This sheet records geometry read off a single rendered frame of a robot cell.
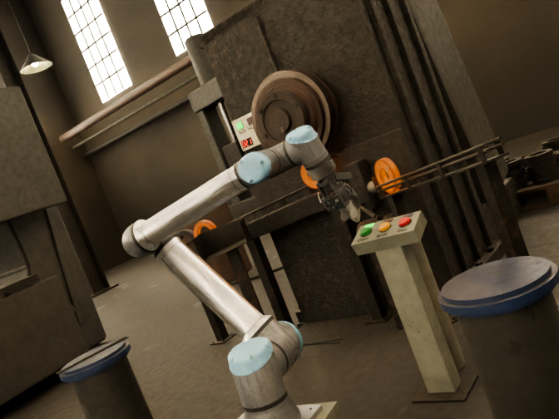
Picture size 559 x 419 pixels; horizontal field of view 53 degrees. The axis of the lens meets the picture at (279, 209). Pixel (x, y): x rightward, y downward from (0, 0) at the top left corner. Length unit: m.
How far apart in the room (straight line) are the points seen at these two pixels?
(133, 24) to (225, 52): 9.37
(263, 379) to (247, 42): 1.90
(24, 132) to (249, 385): 3.63
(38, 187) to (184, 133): 7.26
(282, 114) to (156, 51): 9.47
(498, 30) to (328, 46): 5.98
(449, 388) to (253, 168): 0.99
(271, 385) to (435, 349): 0.56
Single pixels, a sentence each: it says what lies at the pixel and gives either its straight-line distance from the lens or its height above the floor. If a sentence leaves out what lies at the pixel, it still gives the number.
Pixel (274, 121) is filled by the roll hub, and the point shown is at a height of 1.12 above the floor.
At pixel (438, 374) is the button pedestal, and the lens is 2.04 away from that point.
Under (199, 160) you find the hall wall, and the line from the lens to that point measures 11.80.
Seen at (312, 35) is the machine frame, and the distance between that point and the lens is 2.91.
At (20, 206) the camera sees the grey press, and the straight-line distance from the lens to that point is 4.78.
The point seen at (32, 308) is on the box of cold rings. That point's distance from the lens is 4.41.
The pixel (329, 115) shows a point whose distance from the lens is 2.72.
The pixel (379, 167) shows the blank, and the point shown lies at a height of 0.75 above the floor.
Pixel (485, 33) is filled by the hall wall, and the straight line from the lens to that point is 8.73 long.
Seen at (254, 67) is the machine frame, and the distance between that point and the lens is 3.12.
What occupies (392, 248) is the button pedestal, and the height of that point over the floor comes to 0.53.
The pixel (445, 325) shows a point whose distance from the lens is 2.14.
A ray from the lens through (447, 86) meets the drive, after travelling 3.41.
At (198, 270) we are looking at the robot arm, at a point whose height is 0.68.
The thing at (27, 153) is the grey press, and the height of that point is 1.73.
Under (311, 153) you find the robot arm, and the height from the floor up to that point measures 0.92.
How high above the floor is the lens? 0.94
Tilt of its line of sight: 5 degrees down
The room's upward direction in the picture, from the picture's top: 21 degrees counter-clockwise
